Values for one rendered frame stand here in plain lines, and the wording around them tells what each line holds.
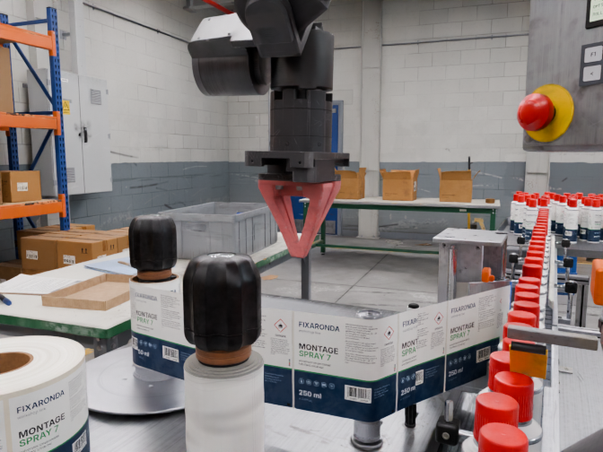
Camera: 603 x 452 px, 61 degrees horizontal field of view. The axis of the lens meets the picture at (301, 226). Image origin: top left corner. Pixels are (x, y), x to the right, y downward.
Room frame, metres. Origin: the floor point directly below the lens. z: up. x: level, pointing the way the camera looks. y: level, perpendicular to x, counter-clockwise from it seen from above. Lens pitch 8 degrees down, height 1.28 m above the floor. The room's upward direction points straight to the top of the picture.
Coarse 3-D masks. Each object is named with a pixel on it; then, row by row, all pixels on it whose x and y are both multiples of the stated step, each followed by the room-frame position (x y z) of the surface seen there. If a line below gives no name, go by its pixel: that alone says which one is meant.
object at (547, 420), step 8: (544, 392) 0.66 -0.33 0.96; (552, 392) 0.66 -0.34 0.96; (544, 400) 0.64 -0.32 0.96; (552, 400) 0.64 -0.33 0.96; (544, 408) 0.62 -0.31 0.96; (552, 408) 0.62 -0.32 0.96; (544, 416) 0.60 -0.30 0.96; (552, 416) 0.60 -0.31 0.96; (544, 424) 0.58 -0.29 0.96; (552, 424) 0.58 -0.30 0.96; (544, 432) 0.56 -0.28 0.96; (552, 432) 0.56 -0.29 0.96; (544, 440) 0.54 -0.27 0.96; (552, 440) 0.54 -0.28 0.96; (544, 448) 0.53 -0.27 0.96; (552, 448) 0.53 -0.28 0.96
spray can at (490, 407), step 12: (480, 396) 0.40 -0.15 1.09; (492, 396) 0.40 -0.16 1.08; (504, 396) 0.40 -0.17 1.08; (480, 408) 0.39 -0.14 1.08; (492, 408) 0.38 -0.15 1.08; (504, 408) 0.38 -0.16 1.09; (516, 408) 0.38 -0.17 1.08; (480, 420) 0.39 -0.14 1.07; (492, 420) 0.38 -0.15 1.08; (504, 420) 0.38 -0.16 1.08; (516, 420) 0.38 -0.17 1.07; (468, 444) 0.39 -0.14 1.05
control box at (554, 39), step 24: (552, 0) 0.55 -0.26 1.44; (576, 0) 0.53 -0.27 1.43; (552, 24) 0.55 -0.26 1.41; (576, 24) 0.53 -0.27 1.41; (528, 48) 0.58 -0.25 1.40; (552, 48) 0.55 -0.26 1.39; (576, 48) 0.53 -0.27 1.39; (528, 72) 0.57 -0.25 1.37; (552, 72) 0.55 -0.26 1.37; (576, 72) 0.53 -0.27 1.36; (552, 96) 0.55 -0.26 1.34; (576, 96) 0.52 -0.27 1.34; (600, 96) 0.50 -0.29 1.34; (576, 120) 0.52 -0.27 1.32; (600, 120) 0.50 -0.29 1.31; (528, 144) 0.57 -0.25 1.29; (552, 144) 0.54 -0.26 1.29; (576, 144) 0.52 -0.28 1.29; (600, 144) 0.50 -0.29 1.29
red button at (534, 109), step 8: (528, 96) 0.54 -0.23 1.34; (536, 96) 0.53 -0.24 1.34; (544, 96) 0.53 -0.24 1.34; (520, 104) 0.55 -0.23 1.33; (528, 104) 0.54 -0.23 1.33; (536, 104) 0.53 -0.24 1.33; (544, 104) 0.53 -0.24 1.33; (552, 104) 0.53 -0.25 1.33; (520, 112) 0.55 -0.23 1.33; (528, 112) 0.54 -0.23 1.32; (536, 112) 0.53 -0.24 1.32; (544, 112) 0.53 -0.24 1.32; (552, 112) 0.53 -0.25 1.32; (520, 120) 0.55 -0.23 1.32; (528, 120) 0.54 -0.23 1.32; (536, 120) 0.53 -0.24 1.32; (544, 120) 0.53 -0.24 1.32; (552, 120) 0.54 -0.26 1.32; (528, 128) 0.54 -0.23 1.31; (536, 128) 0.53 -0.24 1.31
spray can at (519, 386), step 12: (504, 372) 0.45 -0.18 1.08; (516, 372) 0.45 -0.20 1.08; (504, 384) 0.42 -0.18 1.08; (516, 384) 0.42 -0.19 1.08; (528, 384) 0.42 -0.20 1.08; (516, 396) 0.42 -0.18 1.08; (528, 396) 0.42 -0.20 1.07; (528, 408) 0.42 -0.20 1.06; (528, 420) 0.42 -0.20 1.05; (528, 432) 0.41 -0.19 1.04; (540, 432) 0.42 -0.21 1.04; (540, 444) 0.42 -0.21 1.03
